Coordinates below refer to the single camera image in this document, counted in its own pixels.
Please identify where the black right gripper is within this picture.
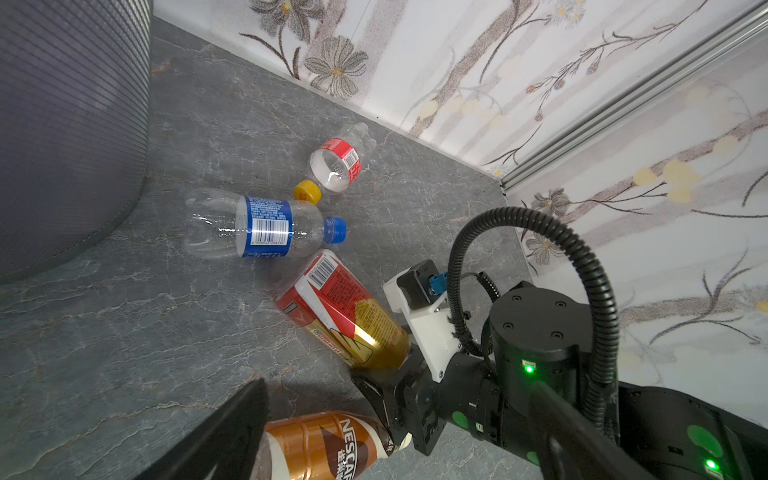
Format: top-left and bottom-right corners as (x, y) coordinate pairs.
(351, 347), (498, 456)

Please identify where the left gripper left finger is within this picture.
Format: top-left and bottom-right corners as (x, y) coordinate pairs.
(137, 379), (269, 479)

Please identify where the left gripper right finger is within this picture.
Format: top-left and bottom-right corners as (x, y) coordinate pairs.
(527, 381), (652, 479)

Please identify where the brown coffee bottle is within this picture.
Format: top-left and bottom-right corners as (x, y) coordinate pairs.
(250, 411), (412, 480)

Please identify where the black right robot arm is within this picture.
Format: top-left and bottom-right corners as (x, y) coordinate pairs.
(351, 207), (767, 479)

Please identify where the purple lined waste bin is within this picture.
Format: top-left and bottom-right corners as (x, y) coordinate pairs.
(1, 1), (152, 283)

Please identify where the clear bottle blue label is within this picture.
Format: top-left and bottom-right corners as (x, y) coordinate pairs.
(183, 188), (348, 260)

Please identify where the clear bottle yellow cap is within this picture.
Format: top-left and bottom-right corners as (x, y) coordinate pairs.
(293, 122), (377, 205)

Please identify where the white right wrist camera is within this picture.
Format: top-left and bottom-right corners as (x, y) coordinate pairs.
(383, 260), (461, 383)

